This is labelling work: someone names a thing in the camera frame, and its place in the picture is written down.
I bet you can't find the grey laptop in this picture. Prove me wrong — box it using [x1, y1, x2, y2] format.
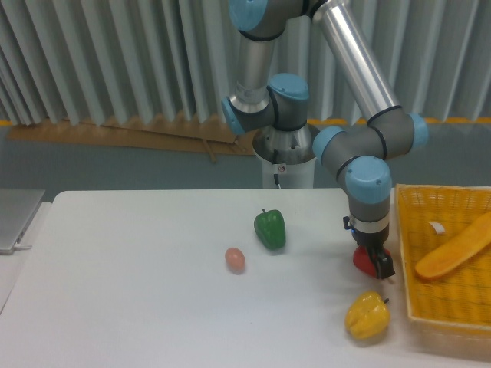
[0, 188, 44, 255]

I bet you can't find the white paper label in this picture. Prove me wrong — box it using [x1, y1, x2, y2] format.
[429, 222, 446, 235]

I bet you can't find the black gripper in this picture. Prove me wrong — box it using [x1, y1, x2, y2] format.
[343, 216, 395, 278]

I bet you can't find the green bell pepper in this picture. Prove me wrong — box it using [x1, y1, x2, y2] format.
[253, 209, 286, 251]

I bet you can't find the brown egg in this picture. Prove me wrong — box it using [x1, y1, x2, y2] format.
[225, 248, 246, 274]

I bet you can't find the brown cardboard sheet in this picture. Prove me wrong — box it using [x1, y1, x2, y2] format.
[8, 112, 254, 162]

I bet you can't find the yellow bell pepper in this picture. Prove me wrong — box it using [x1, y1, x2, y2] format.
[344, 291, 390, 340]

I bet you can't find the yellow woven basket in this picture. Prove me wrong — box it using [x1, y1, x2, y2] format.
[394, 185, 490, 333]

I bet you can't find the black base cable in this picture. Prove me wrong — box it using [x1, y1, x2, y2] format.
[272, 149, 282, 189]

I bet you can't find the red bell pepper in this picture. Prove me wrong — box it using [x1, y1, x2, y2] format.
[352, 246, 373, 278]

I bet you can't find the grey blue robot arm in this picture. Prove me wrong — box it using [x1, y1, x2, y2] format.
[222, 1, 428, 279]

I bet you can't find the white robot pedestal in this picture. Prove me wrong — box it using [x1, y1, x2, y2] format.
[257, 156, 315, 189]

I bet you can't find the orange squash slice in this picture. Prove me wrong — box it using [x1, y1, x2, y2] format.
[415, 212, 490, 280]

